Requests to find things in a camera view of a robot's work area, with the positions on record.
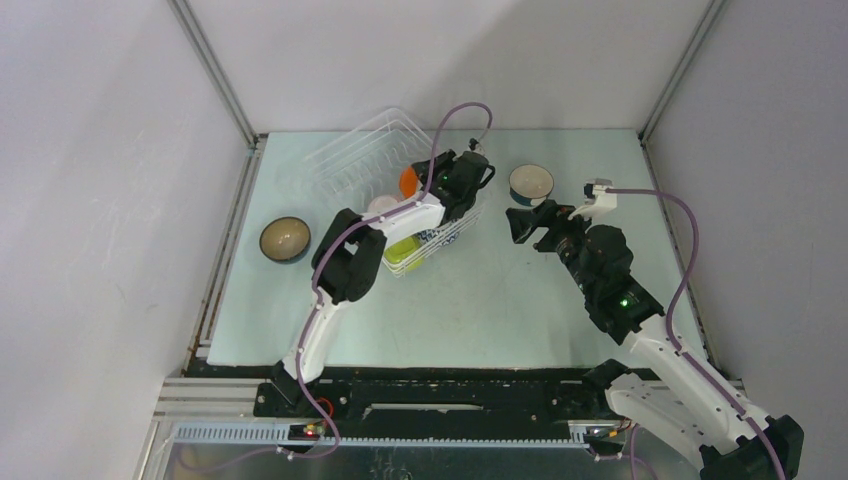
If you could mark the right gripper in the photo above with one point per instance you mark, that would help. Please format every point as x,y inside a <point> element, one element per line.
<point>547,214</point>

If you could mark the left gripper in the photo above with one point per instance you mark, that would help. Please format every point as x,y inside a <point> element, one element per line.
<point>445,158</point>

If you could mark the orange bowl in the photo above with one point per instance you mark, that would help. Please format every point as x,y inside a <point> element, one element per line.
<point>408,183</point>

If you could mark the teal blue bowl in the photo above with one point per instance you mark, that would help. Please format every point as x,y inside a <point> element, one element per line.
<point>530,184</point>

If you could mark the dark bowl beige inside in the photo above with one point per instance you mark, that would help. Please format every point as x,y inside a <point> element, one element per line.
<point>285,240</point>

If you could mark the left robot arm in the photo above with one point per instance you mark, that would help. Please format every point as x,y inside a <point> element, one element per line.
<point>347,261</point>

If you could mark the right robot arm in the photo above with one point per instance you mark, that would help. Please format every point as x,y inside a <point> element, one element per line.
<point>699,413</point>

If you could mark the blue patterned bowl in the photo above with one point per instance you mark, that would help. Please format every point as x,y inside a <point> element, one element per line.
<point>434,239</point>

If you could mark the white bowl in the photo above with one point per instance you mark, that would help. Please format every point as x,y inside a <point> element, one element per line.
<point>383,203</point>

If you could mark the green bowl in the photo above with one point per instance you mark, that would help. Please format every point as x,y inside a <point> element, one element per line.
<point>403,256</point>

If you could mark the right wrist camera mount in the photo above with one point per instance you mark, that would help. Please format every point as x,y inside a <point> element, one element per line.
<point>599,199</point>

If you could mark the white wire dish rack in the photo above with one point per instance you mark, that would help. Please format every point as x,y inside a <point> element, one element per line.
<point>368,161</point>

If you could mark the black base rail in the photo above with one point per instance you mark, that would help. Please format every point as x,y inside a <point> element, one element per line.
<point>442,402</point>

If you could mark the grey cable duct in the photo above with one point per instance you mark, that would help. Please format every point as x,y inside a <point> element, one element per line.
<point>282,435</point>

